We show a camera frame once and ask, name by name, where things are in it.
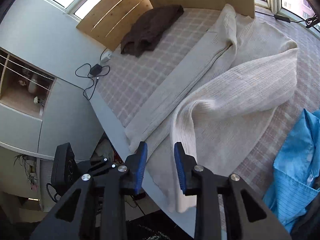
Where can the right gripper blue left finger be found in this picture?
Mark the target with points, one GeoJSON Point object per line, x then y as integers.
{"type": "Point", "coordinates": [141, 156]}

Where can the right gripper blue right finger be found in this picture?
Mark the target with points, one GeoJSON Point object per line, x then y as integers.
{"type": "Point", "coordinates": [179, 156]}

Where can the cream knit cardigan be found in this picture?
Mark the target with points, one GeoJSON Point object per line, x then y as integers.
{"type": "Point", "coordinates": [217, 102]}

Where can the black power adapter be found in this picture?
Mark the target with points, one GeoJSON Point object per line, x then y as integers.
{"type": "Point", "coordinates": [95, 70]}

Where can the white power strip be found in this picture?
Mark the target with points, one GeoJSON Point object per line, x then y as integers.
{"type": "Point", "coordinates": [105, 56]}

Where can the light blue shirt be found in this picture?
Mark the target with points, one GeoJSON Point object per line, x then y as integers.
{"type": "Point", "coordinates": [295, 170]}

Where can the brown folded garment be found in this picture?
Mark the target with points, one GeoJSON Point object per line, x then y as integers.
{"type": "Point", "coordinates": [146, 33]}

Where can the pine slatted headboard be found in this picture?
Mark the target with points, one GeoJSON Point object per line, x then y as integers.
{"type": "Point", "coordinates": [110, 20]}

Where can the black inline cable controller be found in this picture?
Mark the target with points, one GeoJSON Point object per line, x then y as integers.
{"type": "Point", "coordinates": [282, 18]}

